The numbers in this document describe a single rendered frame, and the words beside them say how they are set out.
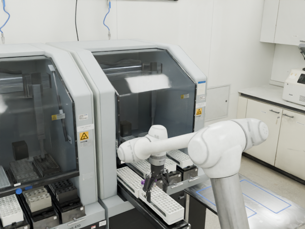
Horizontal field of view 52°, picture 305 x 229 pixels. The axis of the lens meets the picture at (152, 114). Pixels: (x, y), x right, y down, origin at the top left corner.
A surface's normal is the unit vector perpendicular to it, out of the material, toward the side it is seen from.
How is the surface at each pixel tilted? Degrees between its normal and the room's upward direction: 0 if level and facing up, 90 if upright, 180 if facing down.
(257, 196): 0
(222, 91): 90
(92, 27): 90
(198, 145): 88
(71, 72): 29
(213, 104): 90
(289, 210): 0
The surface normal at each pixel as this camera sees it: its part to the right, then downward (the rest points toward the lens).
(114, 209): 0.55, 0.27
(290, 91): -0.85, 0.15
